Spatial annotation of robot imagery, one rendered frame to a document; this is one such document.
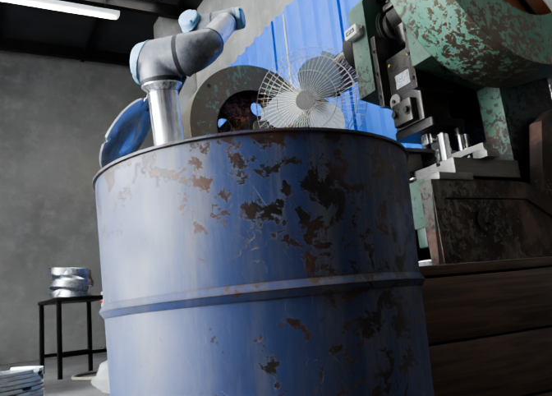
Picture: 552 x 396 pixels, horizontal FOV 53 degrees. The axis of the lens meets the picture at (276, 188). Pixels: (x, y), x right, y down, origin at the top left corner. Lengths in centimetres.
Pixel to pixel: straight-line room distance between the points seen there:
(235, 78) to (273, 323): 281
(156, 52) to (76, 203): 676
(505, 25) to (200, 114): 184
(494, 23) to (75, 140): 734
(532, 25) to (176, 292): 149
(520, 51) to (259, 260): 133
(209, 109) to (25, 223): 531
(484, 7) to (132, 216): 131
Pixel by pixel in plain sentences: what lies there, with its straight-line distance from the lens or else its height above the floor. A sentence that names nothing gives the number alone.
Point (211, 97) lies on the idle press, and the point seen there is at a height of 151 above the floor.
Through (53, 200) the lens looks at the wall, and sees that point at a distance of 824.
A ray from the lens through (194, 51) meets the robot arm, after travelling 157.
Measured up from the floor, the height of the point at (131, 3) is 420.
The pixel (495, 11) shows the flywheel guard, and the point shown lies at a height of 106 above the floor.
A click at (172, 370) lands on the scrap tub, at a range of 57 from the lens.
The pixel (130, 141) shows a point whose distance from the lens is 204.
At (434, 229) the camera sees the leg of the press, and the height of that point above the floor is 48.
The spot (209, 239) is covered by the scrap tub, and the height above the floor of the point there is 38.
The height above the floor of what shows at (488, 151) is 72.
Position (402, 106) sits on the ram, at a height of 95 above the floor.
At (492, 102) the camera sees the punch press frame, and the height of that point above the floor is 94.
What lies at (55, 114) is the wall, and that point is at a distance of 861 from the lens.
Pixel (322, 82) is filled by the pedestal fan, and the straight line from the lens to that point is 275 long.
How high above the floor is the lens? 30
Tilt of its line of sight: 12 degrees up
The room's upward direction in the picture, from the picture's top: 6 degrees counter-clockwise
